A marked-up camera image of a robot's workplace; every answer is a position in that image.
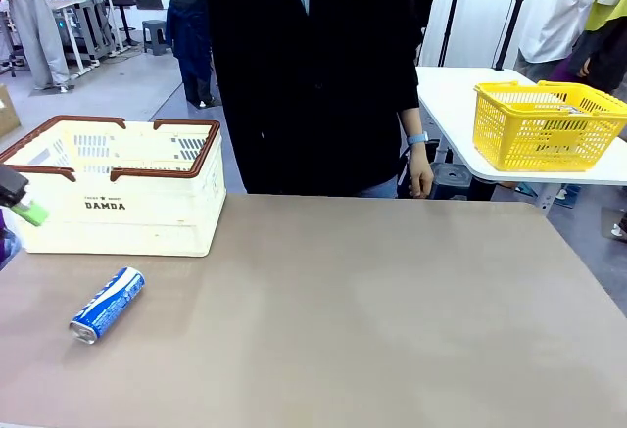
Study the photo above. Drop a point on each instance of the person's left forearm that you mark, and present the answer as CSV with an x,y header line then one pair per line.
x,y
412,122

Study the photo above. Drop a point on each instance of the black stand pole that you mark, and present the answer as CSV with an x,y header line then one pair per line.
x,y
516,7
453,7

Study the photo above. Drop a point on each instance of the person in navy trousers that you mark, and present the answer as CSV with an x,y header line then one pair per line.
x,y
191,46

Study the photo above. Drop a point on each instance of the white backdrop panel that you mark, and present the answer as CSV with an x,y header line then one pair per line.
x,y
482,7

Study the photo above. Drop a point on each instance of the white workshop desk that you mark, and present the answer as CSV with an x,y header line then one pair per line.
x,y
81,12

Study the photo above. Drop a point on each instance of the light blue wristwatch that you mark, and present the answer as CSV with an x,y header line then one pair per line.
x,y
418,139

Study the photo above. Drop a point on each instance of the person in yellow vest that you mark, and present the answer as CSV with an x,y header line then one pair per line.
x,y
607,41

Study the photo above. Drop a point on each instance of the white side table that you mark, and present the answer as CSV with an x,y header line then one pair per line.
x,y
450,105

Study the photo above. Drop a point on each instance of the person in black jacket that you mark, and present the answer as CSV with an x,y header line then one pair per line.
x,y
313,80

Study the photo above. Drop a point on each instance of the grey plastic stool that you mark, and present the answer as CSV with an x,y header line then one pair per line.
x,y
156,36
450,180

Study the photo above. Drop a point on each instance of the yellow plastic shopping basket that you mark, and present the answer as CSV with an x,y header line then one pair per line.
x,y
539,154

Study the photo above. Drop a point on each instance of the person's left hand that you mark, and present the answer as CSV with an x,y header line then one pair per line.
x,y
421,175

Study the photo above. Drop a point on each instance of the person in white shirt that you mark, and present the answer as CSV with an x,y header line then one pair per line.
x,y
553,12

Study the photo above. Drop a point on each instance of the purple fabric item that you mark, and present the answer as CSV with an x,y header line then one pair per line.
x,y
7,247

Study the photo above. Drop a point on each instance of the cardboard box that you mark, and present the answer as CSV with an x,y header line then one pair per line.
x,y
7,112

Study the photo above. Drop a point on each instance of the blue white drink can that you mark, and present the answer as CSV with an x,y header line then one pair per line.
x,y
110,303

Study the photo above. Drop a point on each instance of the person in red top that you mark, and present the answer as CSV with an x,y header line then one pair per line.
x,y
39,31

